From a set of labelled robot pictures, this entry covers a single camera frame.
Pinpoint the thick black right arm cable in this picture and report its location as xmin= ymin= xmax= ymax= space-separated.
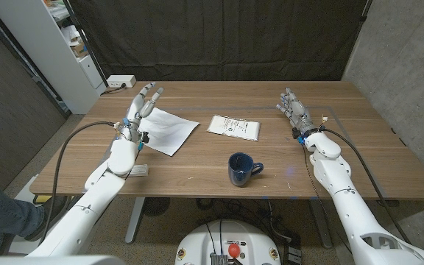
xmin=322 ymin=127 xmax=411 ymax=244

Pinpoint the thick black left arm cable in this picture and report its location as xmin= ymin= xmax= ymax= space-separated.
xmin=38 ymin=121 xmax=121 ymax=246

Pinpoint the black curtain backdrop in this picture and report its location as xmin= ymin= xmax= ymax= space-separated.
xmin=68 ymin=0 xmax=373 ymax=82

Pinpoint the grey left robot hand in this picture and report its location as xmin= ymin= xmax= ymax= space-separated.
xmin=115 ymin=81 xmax=165 ymax=144

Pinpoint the clear plastic bag with print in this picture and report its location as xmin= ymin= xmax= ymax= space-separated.
xmin=206 ymin=114 xmax=262 ymax=142

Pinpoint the small cardboard box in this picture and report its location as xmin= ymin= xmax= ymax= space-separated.
xmin=70 ymin=40 xmax=89 ymax=59

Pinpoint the white paper sheet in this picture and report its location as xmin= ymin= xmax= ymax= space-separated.
xmin=138 ymin=107 xmax=201 ymax=157

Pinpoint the small white barcode label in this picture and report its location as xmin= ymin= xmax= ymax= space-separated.
xmin=129 ymin=163 xmax=149 ymax=178

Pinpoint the black power strip cable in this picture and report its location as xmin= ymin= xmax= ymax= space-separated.
xmin=100 ymin=82 xmax=127 ymax=96

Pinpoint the black floor power strip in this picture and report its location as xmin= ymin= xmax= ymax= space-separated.
xmin=283 ymin=244 xmax=303 ymax=265

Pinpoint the white robot torso base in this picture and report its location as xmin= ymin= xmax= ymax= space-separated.
xmin=174 ymin=219 xmax=282 ymax=265

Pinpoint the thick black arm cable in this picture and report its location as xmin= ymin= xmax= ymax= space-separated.
xmin=322 ymin=127 xmax=411 ymax=244
xmin=38 ymin=121 xmax=121 ymax=246

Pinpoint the white power strip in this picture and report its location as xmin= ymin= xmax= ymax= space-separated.
xmin=106 ymin=74 xmax=137 ymax=89

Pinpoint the dark shoe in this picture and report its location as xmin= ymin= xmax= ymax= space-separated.
xmin=42 ymin=195 xmax=69 ymax=222

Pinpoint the black backdrop stand pole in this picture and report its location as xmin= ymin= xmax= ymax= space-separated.
xmin=61 ymin=0 xmax=109 ymax=88

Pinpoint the dark blue mug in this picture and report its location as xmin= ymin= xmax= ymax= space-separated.
xmin=227 ymin=152 xmax=264 ymax=188

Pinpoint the white shelf cabinet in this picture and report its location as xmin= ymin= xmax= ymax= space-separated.
xmin=0 ymin=0 xmax=107 ymax=115

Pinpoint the grey table leg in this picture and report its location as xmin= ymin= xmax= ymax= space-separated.
xmin=309 ymin=198 xmax=333 ymax=250
xmin=124 ymin=197 xmax=146 ymax=244

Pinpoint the black round floor fan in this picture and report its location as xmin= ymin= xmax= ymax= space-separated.
xmin=141 ymin=197 xmax=172 ymax=218

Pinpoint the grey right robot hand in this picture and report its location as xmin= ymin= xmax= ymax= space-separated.
xmin=276 ymin=87 xmax=319 ymax=139

